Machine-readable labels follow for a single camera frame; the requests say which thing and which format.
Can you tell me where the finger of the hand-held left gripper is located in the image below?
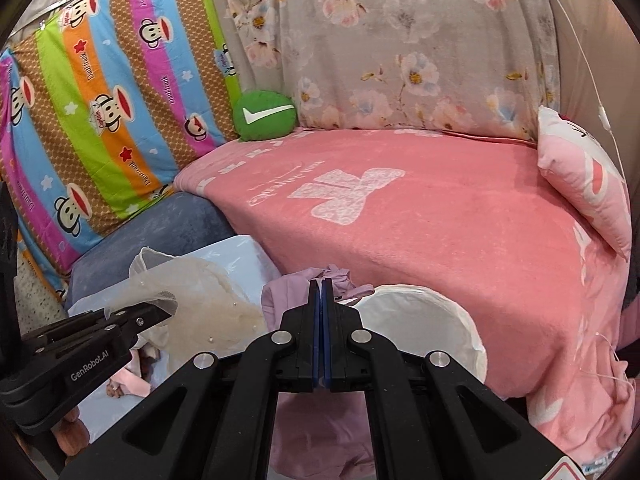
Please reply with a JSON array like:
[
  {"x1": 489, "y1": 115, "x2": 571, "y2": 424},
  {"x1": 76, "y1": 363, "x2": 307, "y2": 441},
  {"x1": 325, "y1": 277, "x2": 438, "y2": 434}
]
[{"x1": 102, "y1": 299, "x2": 180, "y2": 334}]

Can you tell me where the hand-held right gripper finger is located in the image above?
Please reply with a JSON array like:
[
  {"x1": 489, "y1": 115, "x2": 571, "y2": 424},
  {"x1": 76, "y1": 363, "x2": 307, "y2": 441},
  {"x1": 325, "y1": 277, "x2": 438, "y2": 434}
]
[
  {"x1": 59, "y1": 279, "x2": 324, "y2": 480},
  {"x1": 321, "y1": 279, "x2": 583, "y2": 480}
]

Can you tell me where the lilac cloth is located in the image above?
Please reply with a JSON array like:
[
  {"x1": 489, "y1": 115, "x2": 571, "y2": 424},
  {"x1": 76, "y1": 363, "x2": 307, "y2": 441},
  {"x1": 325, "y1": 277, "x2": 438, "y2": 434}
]
[{"x1": 261, "y1": 265, "x2": 378, "y2": 480}]

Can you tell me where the beige mesh garment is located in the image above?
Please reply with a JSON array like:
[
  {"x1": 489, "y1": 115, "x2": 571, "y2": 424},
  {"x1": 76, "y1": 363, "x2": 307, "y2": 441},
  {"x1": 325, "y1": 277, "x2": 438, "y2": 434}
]
[{"x1": 107, "y1": 246, "x2": 268, "y2": 356}]

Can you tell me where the white round laundry basket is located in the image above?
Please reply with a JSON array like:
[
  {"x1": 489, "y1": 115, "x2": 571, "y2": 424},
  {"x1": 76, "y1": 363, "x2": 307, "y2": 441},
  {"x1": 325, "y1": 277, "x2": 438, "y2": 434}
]
[{"x1": 340, "y1": 284, "x2": 488, "y2": 386}]

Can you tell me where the small pink cloth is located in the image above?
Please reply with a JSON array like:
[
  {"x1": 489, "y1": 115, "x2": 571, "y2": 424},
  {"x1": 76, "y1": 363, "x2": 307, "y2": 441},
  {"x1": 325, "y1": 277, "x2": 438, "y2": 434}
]
[{"x1": 106, "y1": 366, "x2": 152, "y2": 397}]

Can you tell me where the grey blue blanket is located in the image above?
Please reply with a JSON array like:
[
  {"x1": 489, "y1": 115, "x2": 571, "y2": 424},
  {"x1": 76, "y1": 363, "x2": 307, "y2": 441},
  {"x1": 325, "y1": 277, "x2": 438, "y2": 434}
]
[{"x1": 65, "y1": 191, "x2": 236, "y2": 306}]

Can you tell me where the light blue palm print sheet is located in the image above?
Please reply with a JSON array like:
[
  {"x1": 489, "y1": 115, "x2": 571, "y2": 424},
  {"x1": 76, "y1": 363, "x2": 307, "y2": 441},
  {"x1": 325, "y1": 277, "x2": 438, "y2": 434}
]
[{"x1": 67, "y1": 235, "x2": 282, "y2": 441}]

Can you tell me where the pink blanket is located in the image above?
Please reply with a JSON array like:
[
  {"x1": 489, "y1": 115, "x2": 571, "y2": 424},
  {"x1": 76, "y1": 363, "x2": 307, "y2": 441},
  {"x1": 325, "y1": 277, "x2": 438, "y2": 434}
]
[{"x1": 174, "y1": 127, "x2": 638, "y2": 471}]

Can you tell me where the striped monkey print blanket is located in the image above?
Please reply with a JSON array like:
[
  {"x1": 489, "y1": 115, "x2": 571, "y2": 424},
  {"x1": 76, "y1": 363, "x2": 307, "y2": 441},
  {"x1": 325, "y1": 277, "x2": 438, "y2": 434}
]
[{"x1": 0, "y1": 0, "x2": 246, "y2": 301}]

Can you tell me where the green round pillow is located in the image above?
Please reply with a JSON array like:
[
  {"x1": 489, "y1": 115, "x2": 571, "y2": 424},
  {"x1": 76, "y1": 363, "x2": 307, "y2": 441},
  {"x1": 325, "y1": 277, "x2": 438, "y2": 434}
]
[{"x1": 232, "y1": 89, "x2": 298, "y2": 142}]

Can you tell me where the pink white pillow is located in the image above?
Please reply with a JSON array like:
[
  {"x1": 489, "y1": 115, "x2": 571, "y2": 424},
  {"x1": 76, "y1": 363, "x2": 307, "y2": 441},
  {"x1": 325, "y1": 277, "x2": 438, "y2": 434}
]
[{"x1": 536, "y1": 106, "x2": 633, "y2": 261}]

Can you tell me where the grey floral bed sheet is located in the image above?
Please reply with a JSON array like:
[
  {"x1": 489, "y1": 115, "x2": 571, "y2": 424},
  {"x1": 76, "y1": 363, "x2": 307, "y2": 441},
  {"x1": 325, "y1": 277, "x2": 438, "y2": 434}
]
[{"x1": 220, "y1": 0, "x2": 563, "y2": 141}]

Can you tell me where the pink quilted cloth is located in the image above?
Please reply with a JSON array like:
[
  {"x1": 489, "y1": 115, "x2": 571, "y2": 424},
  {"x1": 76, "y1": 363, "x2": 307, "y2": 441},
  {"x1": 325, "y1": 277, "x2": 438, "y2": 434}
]
[{"x1": 619, "y1": 292, "x2": 640, "y2": 356}]

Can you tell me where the white cable with switch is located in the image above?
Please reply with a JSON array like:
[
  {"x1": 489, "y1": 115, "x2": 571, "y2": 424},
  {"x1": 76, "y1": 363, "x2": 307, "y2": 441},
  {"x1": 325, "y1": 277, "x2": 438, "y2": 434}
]
[{"x1": 527, "y1": 0, "x2": 628, "y2": 181}]

